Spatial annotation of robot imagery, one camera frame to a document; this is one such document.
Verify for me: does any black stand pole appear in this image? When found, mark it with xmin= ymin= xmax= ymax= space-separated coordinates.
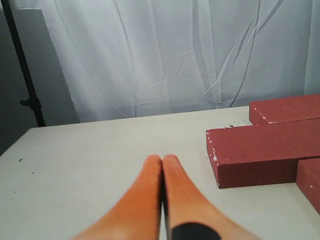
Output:
xmin=0 ymin=0 xmax=46 ymax=127

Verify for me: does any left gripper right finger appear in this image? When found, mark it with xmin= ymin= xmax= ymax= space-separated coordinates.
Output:
xmin=162 ymin=154 xmax=258 ymax=240

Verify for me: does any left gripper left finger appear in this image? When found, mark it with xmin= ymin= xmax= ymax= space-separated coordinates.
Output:
xmin=74 ymin=155 xmax=163 ymax=240

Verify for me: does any back left base brick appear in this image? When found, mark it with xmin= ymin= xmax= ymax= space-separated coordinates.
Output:
xmin=249 ymin=94 xmax=320 ymax=125

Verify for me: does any grey fabric backdrop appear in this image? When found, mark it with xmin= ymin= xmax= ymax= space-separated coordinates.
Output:
xmin=39 ymin=0 xmax=320 ymax=122

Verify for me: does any red brick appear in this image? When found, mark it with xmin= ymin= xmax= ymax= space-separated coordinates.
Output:
xmin=296 ymin=158 xmax=320 ymax=214
xmin=206 ymin=119 xmax=320 ymax=189

